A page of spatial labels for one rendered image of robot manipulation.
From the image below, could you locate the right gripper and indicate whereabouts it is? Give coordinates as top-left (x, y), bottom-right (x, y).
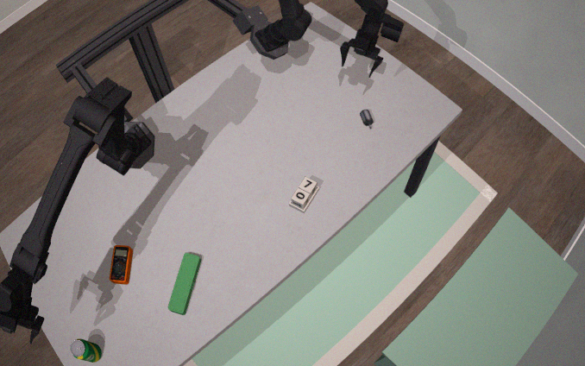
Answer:
top-left (17, 295), bottom-right (44, 344)

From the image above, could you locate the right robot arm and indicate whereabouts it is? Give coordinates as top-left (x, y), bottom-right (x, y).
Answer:
top-left (0, 77), bottom-right (151, 333)

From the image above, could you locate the orange digital multimeter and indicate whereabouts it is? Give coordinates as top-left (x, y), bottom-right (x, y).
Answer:
top-left (110, 245), bottom-right (133, 285)

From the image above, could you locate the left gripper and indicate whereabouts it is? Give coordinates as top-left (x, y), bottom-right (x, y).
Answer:
top-left (340, 28), bottom-right (383, 76)

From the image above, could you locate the green drink can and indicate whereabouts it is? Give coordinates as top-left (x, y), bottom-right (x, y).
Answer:
top-left (70, 339), bottom-right (102, 363)

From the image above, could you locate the green long rectangular box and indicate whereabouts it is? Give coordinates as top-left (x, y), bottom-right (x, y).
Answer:
top-left (168, 253), bottom-right (201, 315)

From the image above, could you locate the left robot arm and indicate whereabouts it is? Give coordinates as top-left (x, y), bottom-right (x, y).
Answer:
top-left (255, 0), bottom-right (404, 55)

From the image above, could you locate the beige calendar cube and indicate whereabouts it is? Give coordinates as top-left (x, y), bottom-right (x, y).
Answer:
top-left (299, 177), bottom-right (317, 198)
top-left (291, 188), bottom-right (310, 210)

